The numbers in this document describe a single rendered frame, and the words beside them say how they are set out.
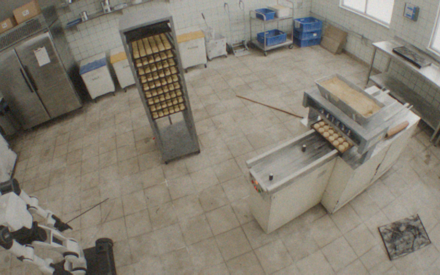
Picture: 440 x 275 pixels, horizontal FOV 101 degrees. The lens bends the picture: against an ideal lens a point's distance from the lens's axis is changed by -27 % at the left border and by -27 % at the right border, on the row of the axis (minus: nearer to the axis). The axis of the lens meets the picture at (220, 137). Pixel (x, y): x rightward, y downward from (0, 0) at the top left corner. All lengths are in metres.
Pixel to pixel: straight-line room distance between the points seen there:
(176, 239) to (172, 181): 0.77
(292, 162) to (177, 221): 1.41
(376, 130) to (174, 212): 2.16
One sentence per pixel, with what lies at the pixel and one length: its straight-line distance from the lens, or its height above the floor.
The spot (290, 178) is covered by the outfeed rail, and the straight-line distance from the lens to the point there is 1.84.
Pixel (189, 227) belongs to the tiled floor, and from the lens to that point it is 2.68.
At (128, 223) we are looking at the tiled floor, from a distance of 2.92.
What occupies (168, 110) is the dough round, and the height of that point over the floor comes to 0.77.
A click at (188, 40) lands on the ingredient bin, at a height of 0.69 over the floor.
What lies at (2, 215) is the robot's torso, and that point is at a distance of 1.87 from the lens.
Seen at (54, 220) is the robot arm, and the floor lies 0.77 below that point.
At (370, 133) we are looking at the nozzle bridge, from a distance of 1.93.
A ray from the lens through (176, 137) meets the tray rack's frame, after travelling 3.34.
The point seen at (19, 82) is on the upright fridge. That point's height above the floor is 1.13.
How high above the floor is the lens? 2.37
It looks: 44 degrees down
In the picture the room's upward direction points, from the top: 8 degrees counter-clockwise
